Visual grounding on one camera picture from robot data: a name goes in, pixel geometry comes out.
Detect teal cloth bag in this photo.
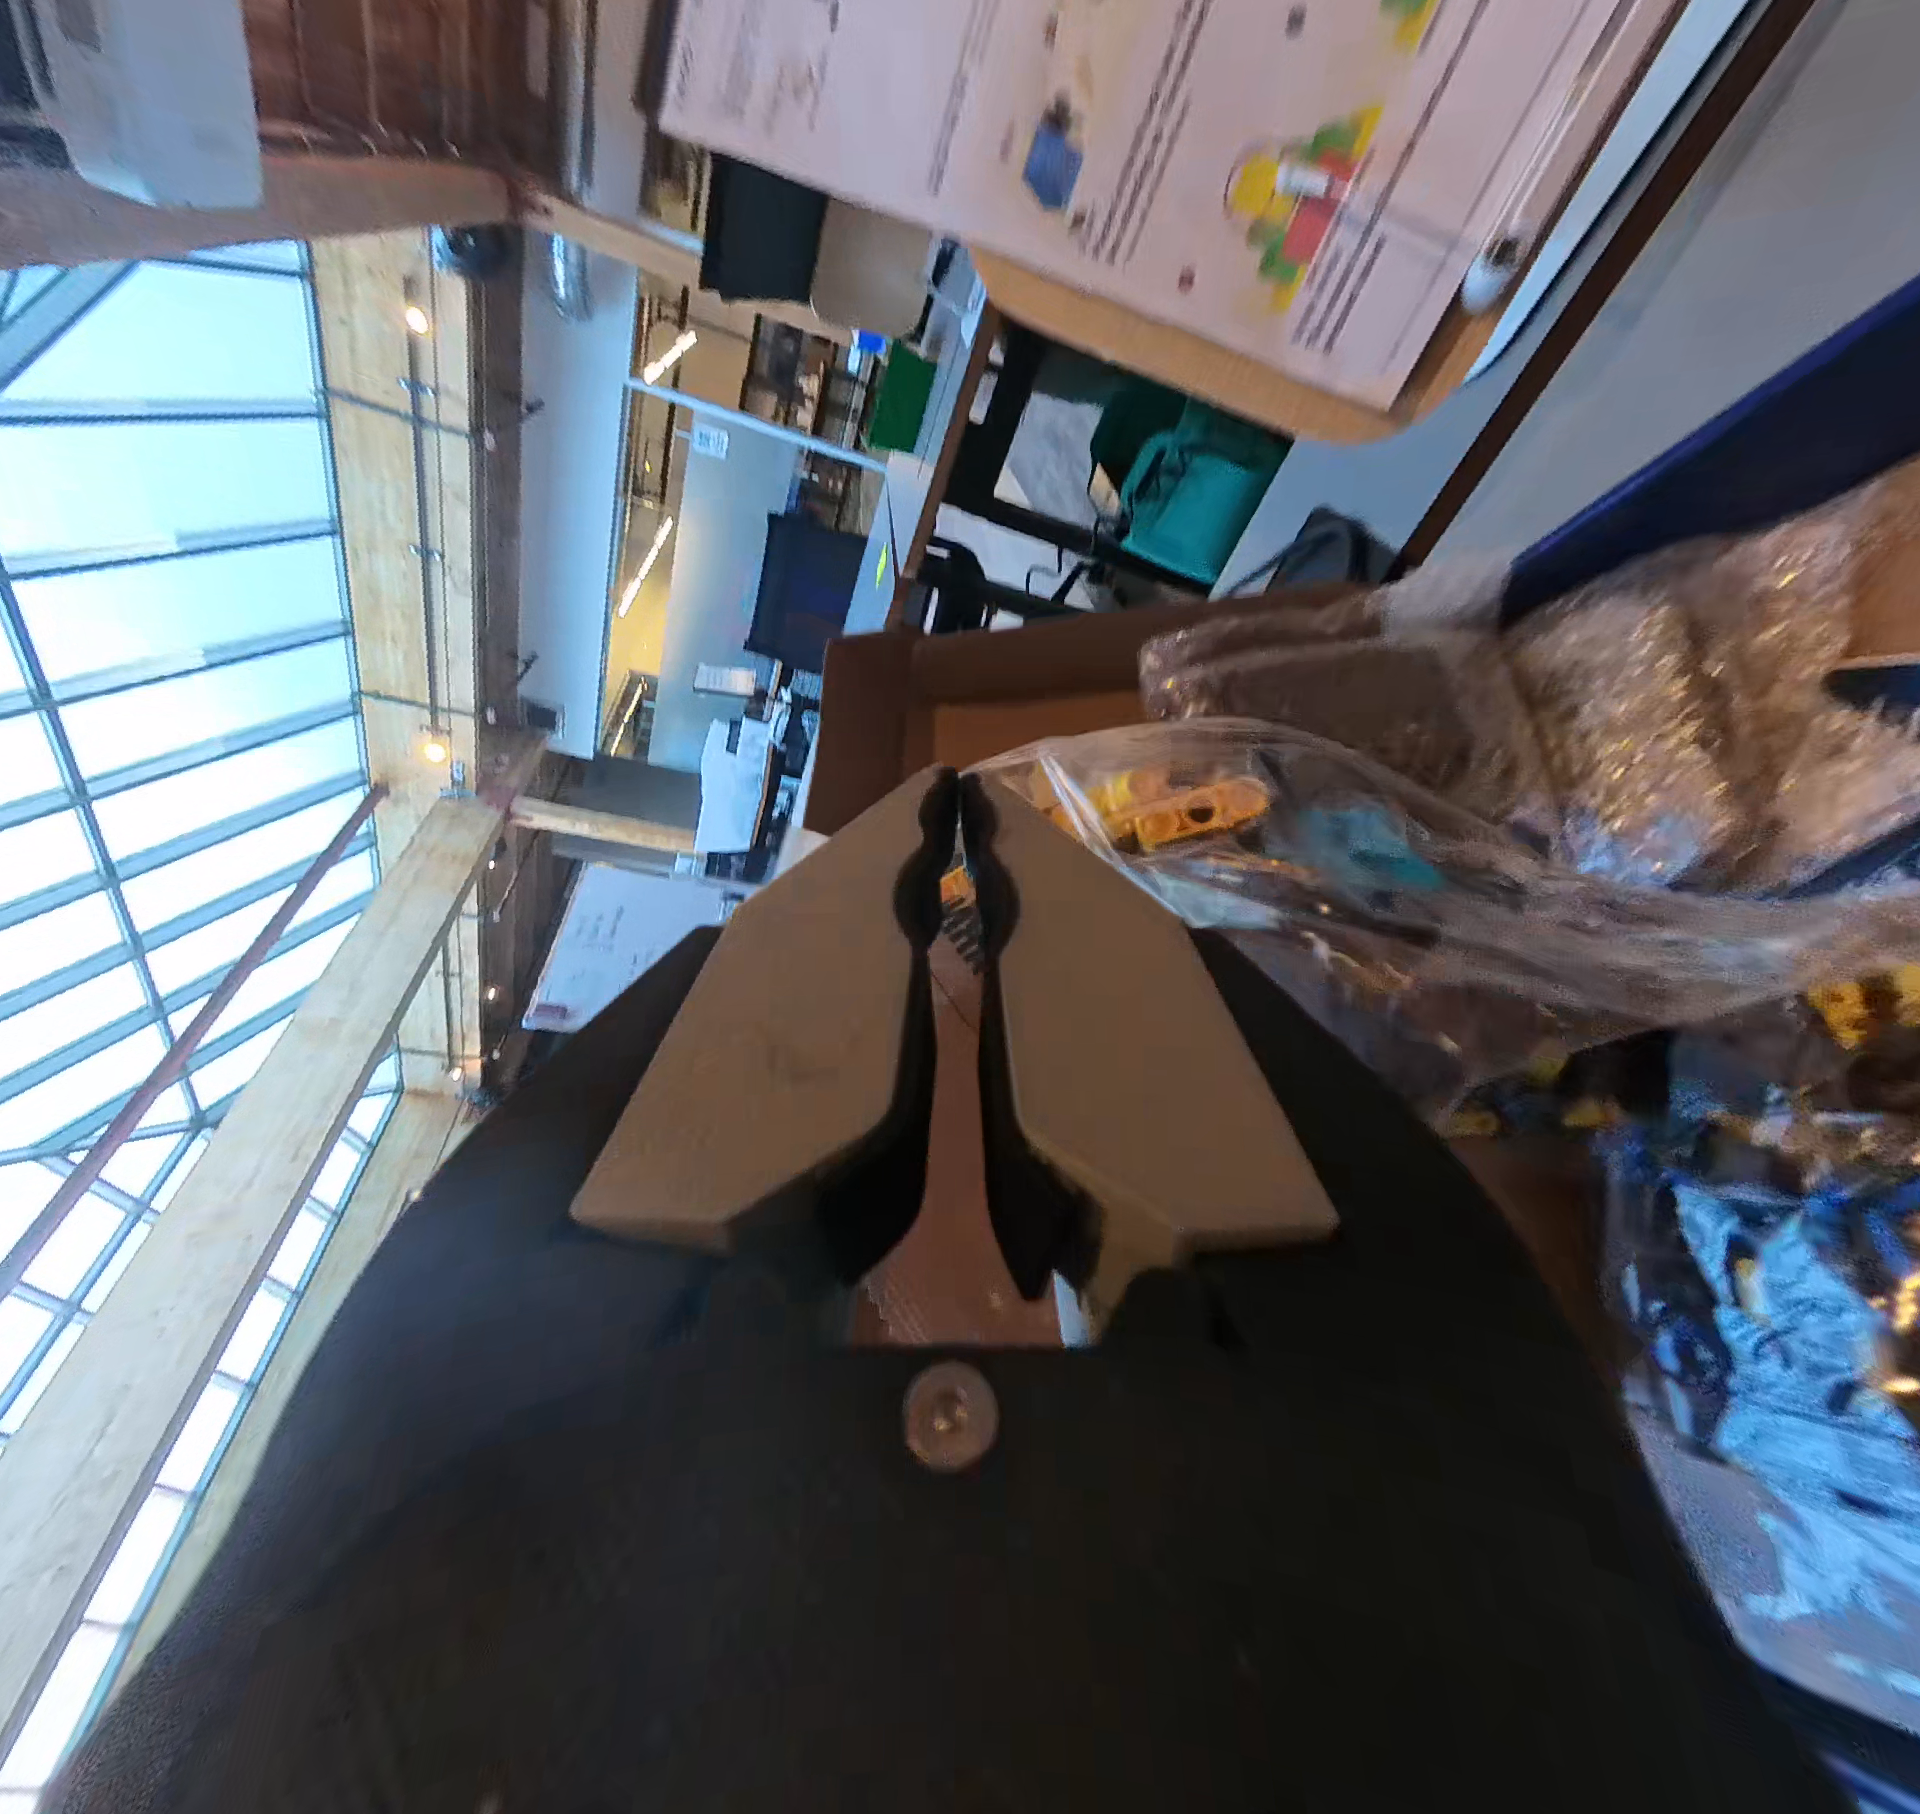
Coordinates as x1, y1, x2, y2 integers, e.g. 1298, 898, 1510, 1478
1103, 395, 1294, 586

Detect blue robot kit box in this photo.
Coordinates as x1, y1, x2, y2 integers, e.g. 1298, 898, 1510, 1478
806, 278, 1920, 1814

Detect printed instruction sheet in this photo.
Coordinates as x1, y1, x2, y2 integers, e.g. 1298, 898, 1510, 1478
657, 0, 1701, 407

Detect instruction sheet on stand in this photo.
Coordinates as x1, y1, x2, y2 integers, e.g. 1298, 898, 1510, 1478
639, 0, 1756, 445

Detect clear bag of tan pieces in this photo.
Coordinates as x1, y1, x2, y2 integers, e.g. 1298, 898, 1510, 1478
961, 716, 1920, 1138

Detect white ceiling unit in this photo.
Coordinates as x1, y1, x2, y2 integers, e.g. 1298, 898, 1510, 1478
0, 0, 268, 213

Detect clear bag of dark pieces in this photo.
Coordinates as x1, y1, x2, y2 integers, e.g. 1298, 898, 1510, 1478
1591, 1094, 1920, 1747

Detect glass skylight windows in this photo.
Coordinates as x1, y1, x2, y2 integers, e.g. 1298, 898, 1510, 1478
0, 239, 408, 1793

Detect green plastic bin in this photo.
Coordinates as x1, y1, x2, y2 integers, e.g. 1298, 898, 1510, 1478
868, 343, 944, 457

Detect whiteboard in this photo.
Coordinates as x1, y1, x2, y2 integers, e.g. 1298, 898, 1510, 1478
523, 861, 756, 1034

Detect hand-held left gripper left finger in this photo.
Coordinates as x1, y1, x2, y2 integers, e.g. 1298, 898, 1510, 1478
569, 765, 963, 1286

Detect white stand base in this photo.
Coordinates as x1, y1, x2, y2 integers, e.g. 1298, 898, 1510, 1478
1477, 0, 1847, 377

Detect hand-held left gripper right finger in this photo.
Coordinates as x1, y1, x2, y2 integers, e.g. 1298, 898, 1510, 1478
961, 773, 1343, 1344

